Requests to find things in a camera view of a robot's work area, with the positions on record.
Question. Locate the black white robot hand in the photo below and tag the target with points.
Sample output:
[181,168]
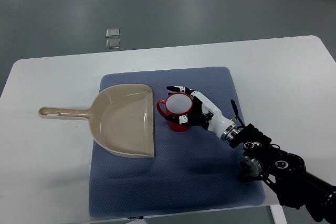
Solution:
[205,114]

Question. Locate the red mug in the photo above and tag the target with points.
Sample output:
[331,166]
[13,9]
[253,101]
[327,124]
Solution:
[176,104]

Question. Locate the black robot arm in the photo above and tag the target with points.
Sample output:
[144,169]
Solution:
[284,173]

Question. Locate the beige plastic dustpan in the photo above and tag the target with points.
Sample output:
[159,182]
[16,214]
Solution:
[121,120]

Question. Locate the blue grey cushion mat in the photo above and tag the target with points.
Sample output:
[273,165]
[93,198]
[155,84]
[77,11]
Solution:
[193,170]

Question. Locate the lower metal floor plate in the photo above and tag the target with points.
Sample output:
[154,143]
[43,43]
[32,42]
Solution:
[112,43]

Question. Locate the metal floor plate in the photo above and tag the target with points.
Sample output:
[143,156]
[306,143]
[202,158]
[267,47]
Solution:
[112,43]
[112,32]

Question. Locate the upper metal floor plate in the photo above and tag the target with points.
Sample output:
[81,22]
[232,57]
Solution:
[112,32]

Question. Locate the white table leg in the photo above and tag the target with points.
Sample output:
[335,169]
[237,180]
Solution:
[278,214]

